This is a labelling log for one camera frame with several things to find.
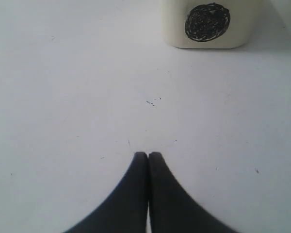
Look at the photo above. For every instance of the cream bin circle mark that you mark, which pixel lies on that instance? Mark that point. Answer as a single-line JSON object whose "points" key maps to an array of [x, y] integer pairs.
{"points": [[202, 24]]}

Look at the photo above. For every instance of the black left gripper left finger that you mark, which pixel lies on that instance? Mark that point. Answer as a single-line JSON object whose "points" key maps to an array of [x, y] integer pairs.
{"points": [[125, 209]]}

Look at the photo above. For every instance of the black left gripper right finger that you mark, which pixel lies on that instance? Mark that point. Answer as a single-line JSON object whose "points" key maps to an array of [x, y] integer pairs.
{"points": [[172, 209]]}

